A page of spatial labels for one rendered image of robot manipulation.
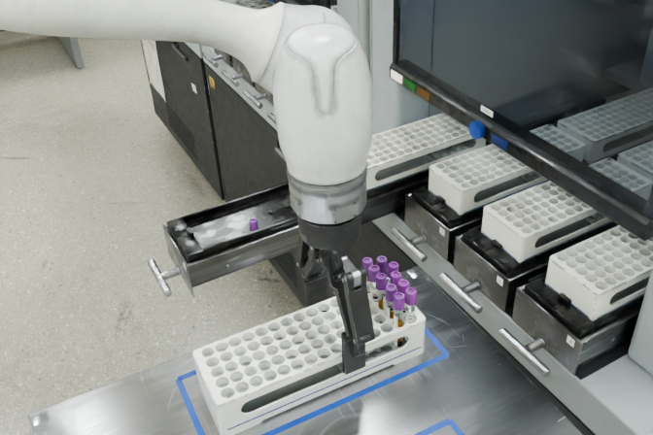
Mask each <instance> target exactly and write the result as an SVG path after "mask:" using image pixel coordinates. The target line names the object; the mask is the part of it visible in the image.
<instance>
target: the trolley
mask: <svg viewBox="0 0 653 435"><path fill-rule="evenodd" d="M399 273H400V274H401V279H402V280H407V281H408V282H409V287H414V288H415V289H416V290H417V303H416V307H417V308H418V309H419V310H420V311H421V313H422V314H423V315H424V316H425V317H426V326H425V344H424V352H423V353H421V354H419V355H417V356H414V357H412V358H410V359H407V360H405V361H403V362H400V363H398V364H397V365H393V364H392V365H390V366H387V367H385V368H383V369H380V370H378V371H376V372H374V373H371V374H369V375H367V376H364V377H362V378H360V379H357V380H355V381H353V382H350V383H348V384H346V385H343V386H341V387H338V388H336V389H334V390H332V391H329V392H327V393H325V394H322V395H320V396H318V397H315V398H313V399H311V400H308V401H306V402H304V403H301V404H299V405H297V406H294V407H292V408H290V409H288V410H285V411H284V412H282V413H279V414H277V415H275V416H272V417H270V418H266V419H264V420H263V421H262V422H261V423H260V424H258V425H255V426H253V427H251V428H248V429H246V430H244V431H242V432H239V433H237V434H235V435H583V434H582V433H581V432H580V431H579V430H578V429H577V428H576V427H575V426H574V425H573V424H572V423H571V422H570V421H569V420H568V419H567V418H566V417H565V416H564V415H563V414H562V413H561V412H560V410H559V409H558V408H557V407H556V406H555V405H554V404H553V403H552V402H551V401H550V400H549V399H548V398H547V397H546V396H545V395H544V394H543V393H542V392H541V391H540V390H539V389H538V388H537V387H536V386H535V385H534V384H533V383H532V382H531V381H530V380H529V379H528V378H527V377H526V376H525V375H524V374H523V373H522V372H521V370H520V369H519V368H518V367H517V366H516V365H515V364H514V363H513V362H512V361H511V360H510V359H509V358H508V357H507V356H506V355H505V354H504V353H503V352H502V351H501V350H500V349H499V348H498V347H497V346H496V345H495V344H494V343H493V342H492V341H491V340H490V339H489V338H488V337H487V336H486V335H485V334H484V333H483V331H482V330H481V329H480V328H479V327H478V326H477V325H476V324H475V323H474V322H473V321H472V320H471V319H470V318H469V317H468V316H467V315H466V314H465V313H464V312H463V311H462V310H461V309H460V308H459V307H458V306H457V305H456V304H455V303H454V302H453V301H452V300H451V299H450V298H449V297H448V296H447V295H446V294H445V292H444V291H443V290H442V289H441V288H440V287H439V286H438V285H437V284H436V283H435V282H434V281H433V280H432V279H431V278H430V277H429V276H428V275H427V274H426V273H425V272H424V271H423V270H422V269H421V268H420V267H419V266H415V267H412V268H410V269H407V270H405V271H402V272H399ZM192 353H193V351H192V352H189V353H187V354H184V355H181V356H179V357H176V358H174V359H171V360H168V361H166V362H163V363H161V364H158V365H156V366H154V367H151V368H148V369H146V370H143V371H141V372H138V373H135V374H133V375H130V376H128V377H125V378H122V379H120V380H117V381H115V382H112V383H109V384H107V385H102V386H100V387H98V388H96V389H93V390H90V391H88V392H85V393H83V394H80V395H77V396H75V397H72V398H69V399H67V400H64V401H62V402H59V403H56V404H54V405H51V406H49V407H47V408H44V409H42V410H39V411H36V412H34V413H31V414H29V415H28V420H29V426H30V432H31V435H221V434H220V431H219V429H218V427H217V426H216V423H215V421H214V419H213V417H212V414H211V412H210V410H209V408H208V405H207V403H206V401H205V399H204V396H203V394H202V392H201V390H200V387H199V383H198V379H197V375H196V370H195V366H194V361H193V356H192Z"/></svg>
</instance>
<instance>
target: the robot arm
mask: <svg viewBox="0 0 653 435"><path fill-rule="evenodd" d="M0 29H1V30H7V31H14V32H20V33H28V34H37V35H47V36H59V37H80V38H103V39H126V40H150V41H172V42H185V43H193V44H198V45H203V46H207V47H210V48H214V49H216V50H221V51H223V52H226V53H228V54H230V55H232V56H233V57H235V58H237V59H238V60H240V61H241V62H242V63H243V64H244V65H245V67H246V68H247V70H248V72H249V74H250V76H251V79H252V81H253V82H255V83H257V84H259V85H260V86H262V87H263V88H265V89H266V90H267V91H269V92H270V93H271V94H273V101H274V112H275V119H276V125H277V132H278V138H279V143H280V148H281V151H282V153H283V155H284V157H285V159H286V162H287V176H288V180H289V189H290V200H291V207H292V208H293V210H294V211H295V212H296V214H297V221H298V233H299V238H298V248H297V258H296V265H297V267H298V268H299V269H300V268H302V269H303V271H302V277H303V278H304V280H306V281H305V282H304V287H305V300H306V307H309V306H312V305H314V304H317V303H320V302H322V301H325V300H327V282H328V285H329V286H331V287H333V289H334V293H335V296H336V300H337V304H338V307H339V311H340V315H341V317H342V321H343V324H344V328H345V331H344V332H341V340H342V364H343V372H344V373H345V375H347V374H350V373H352V372H354V371H357V370H359V369H360V368H363V367H365V343H367V342H370V341H372V340H374V339H375V334H374V328H373V322H372V316H371V311H370V305H369V299H368V293H367V287H366V271H365V269H364V268H363V267H361V268H359V269H357V268H356V267H355V266H354V263H353V261H354V259H353V253H352V250H351V246H352V245H353V244H354V243H355V241H356V240H357V239H358V238H359V236H360V234H361V212H362V211H363V209H364V207H365V205H366V176H367V165H366V161H367V155H368V152H369V149H370V146H371V143H372V132H373V91H372V79H371V73H370V68H369V65H368V62H367V58H366V55H365V52H364V50H363V47H362V45H361V42H360V40H359V38H358V36H357V35H356V34H355V33H354V31H353V30H352V28H351V26H350V25H349V24H348V22H347V21H346V20H345V19H344V18H343V17H342V16H340V15H339V14H338V13H336V12H334V11H333V10H330V9H328V8H325V7H321V6H314V5H309V6H299V5H293V4H286V3H282V2H279V3H277V4H276V5H274V6H272V7H270V8H267V9H262V10H256V9H250V8H245V7H241V6H237V5H233V4H229V3H225V2H222V1H218V0H0ZM323 273H326V276H325V275H321V274H323ZM344 273H345V274H344ZM341 274H344V277H342V278H339V279H336V280H335V279H334V277H336V276H339V275H341ZM319 275H321V276H319Z"/></svg>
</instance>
